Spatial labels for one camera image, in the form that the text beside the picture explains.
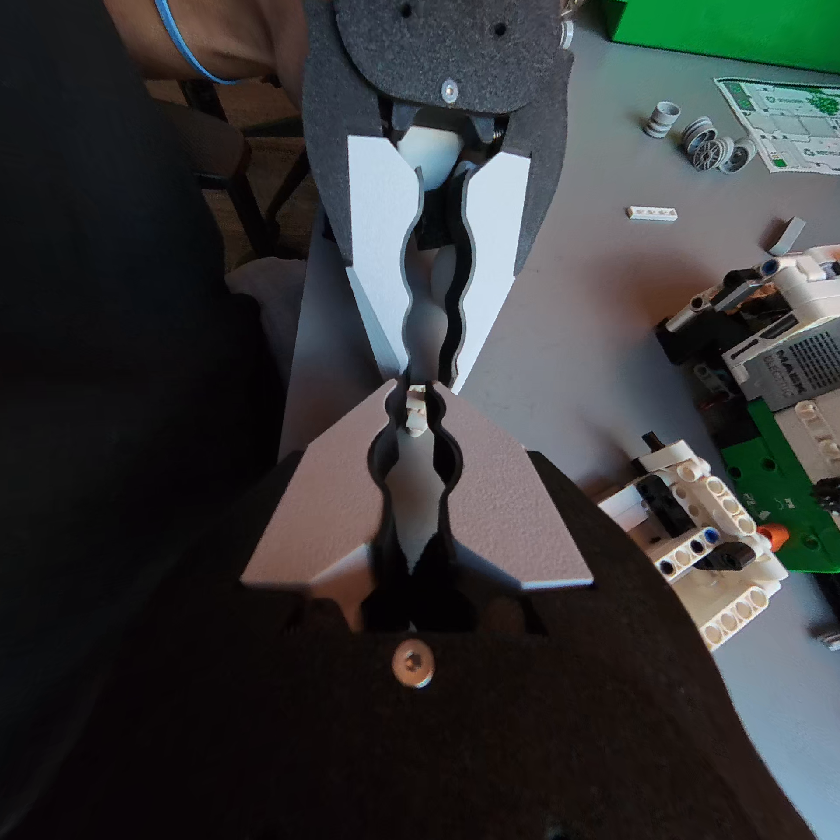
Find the green lego box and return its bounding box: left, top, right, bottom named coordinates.
left=602, top=0, right=840, bottom=74

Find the grey lego slope piece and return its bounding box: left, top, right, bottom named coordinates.
left=766, top=215, right=808, bottom=258

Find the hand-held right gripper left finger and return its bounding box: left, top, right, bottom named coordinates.
left=239, top=378, right=404, bottom=632

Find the green printed paper leaflet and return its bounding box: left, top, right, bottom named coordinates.
left=713, top=76, right=840, bottom=177

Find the grey lego wheel rim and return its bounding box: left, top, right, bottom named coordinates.
left=643, top=100, right=681, bottom=139
left=679, top=116, right=718, bottom=156
left=696, top=133, right=737, bottom=173
left=718, top=136, right=760, bottom=175

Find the white lego beam frame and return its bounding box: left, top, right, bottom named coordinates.
left=596, top=432, right=790, bottom=652

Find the white grey green lego vehicle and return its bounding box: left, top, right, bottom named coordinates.
left=655, top=243, right=840, bottom=575

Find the person's left hand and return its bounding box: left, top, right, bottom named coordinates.
left=164, top=0, right=308, bottom=85

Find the person's left forearm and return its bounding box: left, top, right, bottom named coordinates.
left=104, top=0, right=227, bottom=85

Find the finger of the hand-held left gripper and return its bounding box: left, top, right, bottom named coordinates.
left=346, top=134, right=422, bottom=380
left=437, top=152, right=531, bottom=396

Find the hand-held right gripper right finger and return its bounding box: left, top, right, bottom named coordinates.
left=428, top=381, right=596, bottom=592

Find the blue wristband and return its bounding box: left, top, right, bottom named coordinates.
left=153, top=0, right=245, bottom=86

